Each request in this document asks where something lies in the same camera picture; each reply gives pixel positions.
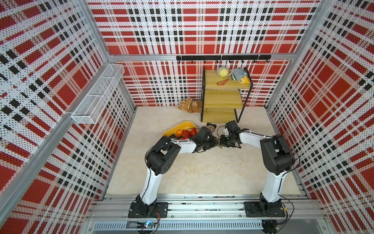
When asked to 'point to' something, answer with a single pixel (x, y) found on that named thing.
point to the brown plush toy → (190, 105)
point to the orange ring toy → (222, 82)
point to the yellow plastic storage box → (186, 125)
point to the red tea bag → (187, 134)
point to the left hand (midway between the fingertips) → (220, 142)
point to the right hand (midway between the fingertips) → (222, 142)
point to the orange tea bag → (178, 133)
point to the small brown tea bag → (211, 126)
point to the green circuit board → (140, 224)
